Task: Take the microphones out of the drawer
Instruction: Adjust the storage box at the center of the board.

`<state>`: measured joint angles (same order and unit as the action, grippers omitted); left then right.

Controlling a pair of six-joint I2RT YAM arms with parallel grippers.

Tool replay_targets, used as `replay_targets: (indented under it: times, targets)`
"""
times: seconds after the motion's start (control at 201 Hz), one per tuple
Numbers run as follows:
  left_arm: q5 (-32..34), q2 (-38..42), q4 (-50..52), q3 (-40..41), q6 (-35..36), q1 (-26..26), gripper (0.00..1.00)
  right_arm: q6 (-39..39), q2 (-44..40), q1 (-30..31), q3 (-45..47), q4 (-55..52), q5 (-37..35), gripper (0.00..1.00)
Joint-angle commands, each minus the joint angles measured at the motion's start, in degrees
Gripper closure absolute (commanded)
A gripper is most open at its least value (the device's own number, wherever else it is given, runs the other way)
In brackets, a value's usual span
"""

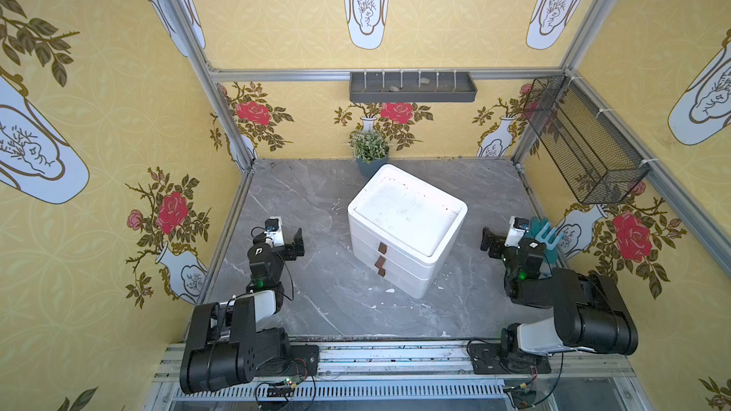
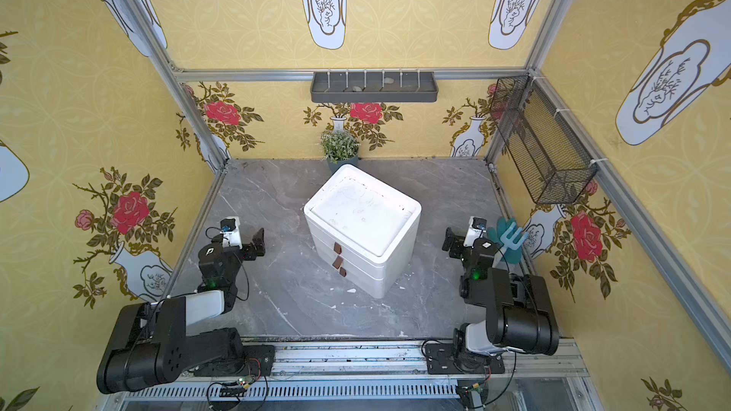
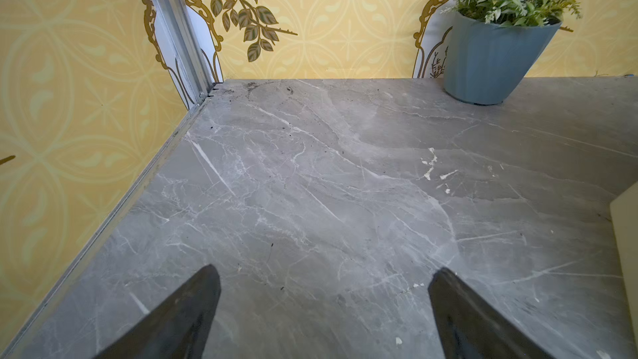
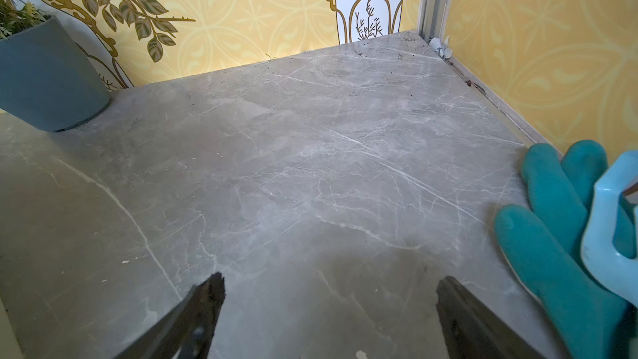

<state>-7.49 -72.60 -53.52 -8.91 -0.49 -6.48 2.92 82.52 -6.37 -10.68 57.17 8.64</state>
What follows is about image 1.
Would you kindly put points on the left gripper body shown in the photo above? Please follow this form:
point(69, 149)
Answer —
point(290, 245)

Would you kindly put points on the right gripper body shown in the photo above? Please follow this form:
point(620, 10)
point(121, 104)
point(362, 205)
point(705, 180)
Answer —
point(497, 243)

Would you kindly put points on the white drawer cabinet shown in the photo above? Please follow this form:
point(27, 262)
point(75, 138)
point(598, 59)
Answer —
point(403, 228)

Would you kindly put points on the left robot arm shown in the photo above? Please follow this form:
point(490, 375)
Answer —
point(224, 347)

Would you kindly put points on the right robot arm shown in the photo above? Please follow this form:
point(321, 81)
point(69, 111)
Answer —
point(588, 312)

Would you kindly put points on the teal plastic rack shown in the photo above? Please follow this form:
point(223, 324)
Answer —
point(542, 231)

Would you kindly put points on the small potted green plant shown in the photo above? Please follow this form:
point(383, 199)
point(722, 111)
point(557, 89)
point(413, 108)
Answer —
point(371, 151)

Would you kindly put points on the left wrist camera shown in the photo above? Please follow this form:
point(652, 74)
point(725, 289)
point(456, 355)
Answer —
point(275, 228)

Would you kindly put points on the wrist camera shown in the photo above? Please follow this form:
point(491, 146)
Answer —
point(275, 228)
point(518, 227)

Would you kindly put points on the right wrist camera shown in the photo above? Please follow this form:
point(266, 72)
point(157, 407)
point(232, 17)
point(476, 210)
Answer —
point(518, 227)

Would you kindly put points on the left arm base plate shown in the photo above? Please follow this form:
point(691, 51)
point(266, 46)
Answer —
point(298, 360)

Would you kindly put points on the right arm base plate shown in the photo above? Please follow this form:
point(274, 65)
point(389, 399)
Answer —
point(488, 358)

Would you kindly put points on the black wire mesh basket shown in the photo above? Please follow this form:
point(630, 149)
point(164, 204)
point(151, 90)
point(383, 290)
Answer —
point(598, 163)

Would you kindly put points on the aluminium front rail frame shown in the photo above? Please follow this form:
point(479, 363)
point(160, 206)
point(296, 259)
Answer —
point(418, 372)

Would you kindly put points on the grey wall shelf tray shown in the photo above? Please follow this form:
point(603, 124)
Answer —
point(412, 86)

